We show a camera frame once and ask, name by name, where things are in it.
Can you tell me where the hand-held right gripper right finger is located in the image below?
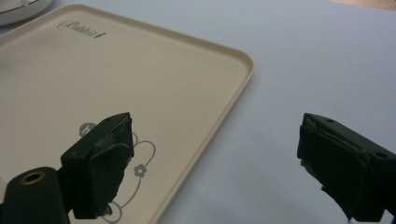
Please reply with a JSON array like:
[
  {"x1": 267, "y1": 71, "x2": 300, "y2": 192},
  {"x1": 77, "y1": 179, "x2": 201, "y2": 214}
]
[{"x1": 296, "y1": 112, "x2": 396, "y2": 223}]

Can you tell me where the white round dish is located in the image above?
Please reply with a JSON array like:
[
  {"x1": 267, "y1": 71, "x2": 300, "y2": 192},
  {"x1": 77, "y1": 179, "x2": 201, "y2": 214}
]
[{"x1": 0, "y1": 0, "x2": 54, "y2": 27}]

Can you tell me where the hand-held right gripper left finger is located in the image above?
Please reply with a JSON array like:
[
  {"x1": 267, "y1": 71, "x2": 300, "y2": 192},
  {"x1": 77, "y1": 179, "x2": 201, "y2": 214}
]
[{"x1": 60, "y1": 112, "x2": 135, "y2": 220}]

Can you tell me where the beige plastic tray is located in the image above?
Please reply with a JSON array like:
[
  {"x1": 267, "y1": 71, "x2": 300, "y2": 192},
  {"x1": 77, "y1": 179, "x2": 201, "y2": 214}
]
[{"x1": 0, "y1": 3, "x2": 256, "y2": 224}]

